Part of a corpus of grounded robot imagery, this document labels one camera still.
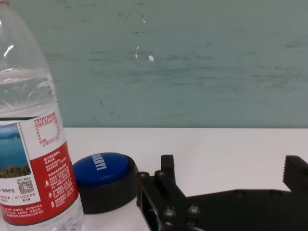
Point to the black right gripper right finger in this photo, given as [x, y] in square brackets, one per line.
[294, 173]

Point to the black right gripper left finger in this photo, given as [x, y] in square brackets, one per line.
[166, 187]

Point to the blue push button black base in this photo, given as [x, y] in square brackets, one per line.
[101, 168]

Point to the clear water bottle red cap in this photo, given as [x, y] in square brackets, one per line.
[29, 144]

